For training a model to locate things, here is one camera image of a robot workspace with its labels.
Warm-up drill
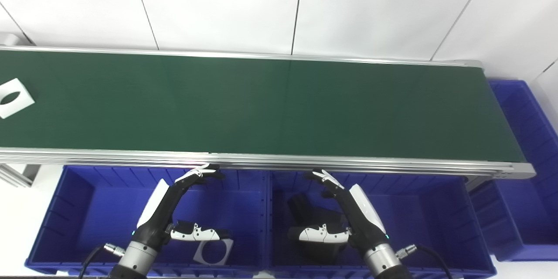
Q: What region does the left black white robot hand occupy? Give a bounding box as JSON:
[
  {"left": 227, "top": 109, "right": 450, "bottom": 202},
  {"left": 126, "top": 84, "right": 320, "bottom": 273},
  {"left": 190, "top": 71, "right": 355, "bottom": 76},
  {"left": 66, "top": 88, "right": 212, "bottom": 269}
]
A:
[{"left": 131, "top": 163, "right": 234, "bottom": 253}]

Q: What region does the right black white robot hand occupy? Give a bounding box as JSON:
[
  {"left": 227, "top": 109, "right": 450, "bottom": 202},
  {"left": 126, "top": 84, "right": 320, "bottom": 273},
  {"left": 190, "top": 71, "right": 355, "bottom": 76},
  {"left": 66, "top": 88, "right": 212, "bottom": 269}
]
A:
[{"left": 288, "top": 168, "right": 391, "bottom": 254}]

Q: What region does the white square part round hole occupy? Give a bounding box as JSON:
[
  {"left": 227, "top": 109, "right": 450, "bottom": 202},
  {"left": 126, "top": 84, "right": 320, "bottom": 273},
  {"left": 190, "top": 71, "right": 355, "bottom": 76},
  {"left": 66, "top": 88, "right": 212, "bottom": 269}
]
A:
[
  {"left": 0, "top": 78, "right": 35, "bottom": 119},
  {"left": 193, "top": 238, "right": 234, "bottom": 266}
]

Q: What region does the blue plastic bin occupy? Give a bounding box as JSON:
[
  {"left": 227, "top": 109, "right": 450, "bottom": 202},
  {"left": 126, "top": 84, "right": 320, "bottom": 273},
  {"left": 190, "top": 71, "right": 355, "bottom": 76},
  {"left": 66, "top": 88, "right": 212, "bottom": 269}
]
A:
[
  {"left": 25, "top": 165, "right": 269, "bottom": 276},
  {"left": 266, "top": 170, "right": 497, "bottom": 279},
  {"left": 469, "top": 79, "right": 558, "bottom": 262}
]

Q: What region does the black plastic part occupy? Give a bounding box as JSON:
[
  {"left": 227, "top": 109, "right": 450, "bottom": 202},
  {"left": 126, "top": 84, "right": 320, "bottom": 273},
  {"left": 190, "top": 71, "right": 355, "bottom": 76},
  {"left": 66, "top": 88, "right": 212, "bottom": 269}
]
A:
[{"left": 288, "top": 193, "right": 349, "bottom": 266}]

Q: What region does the aluminium conveyor support leg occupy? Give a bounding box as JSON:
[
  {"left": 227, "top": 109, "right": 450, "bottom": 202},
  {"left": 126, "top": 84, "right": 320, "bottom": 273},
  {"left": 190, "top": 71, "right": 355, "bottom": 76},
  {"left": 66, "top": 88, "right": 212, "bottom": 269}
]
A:
[{"left": 0, "top": 163, "right": 42, "bottom": 188}]

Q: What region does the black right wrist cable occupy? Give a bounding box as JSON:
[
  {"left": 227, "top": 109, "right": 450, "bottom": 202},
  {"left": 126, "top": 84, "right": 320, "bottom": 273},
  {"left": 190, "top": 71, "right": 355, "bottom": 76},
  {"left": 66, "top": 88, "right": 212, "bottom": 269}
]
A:
[{"left": 396, "top": 244, "right": 454, "bottom": 279}]

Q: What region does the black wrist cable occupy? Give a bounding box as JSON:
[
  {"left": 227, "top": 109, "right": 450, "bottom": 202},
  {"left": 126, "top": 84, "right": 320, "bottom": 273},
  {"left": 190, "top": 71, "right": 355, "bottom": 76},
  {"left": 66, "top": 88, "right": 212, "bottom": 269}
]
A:
[
  {"left": 78, "top": 244, "right": 127, "bottom": 279},
  {"left": 396, "top": 244, "right": 454, "bottom": 279}
]

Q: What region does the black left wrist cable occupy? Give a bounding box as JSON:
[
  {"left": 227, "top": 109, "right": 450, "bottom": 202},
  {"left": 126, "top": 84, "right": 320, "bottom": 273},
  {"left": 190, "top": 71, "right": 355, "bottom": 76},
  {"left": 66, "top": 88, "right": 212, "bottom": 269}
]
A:
[{"left": 78, "top": 244, "right": 127, "bottom": 279}]

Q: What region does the green conveyor belt aluminium frame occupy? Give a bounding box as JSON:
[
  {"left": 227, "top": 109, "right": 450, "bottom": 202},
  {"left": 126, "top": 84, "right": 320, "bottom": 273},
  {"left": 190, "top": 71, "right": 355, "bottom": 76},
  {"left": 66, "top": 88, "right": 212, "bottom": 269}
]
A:
[{"left": 0, "top": 46, "right": 537, "bottom": 180}]

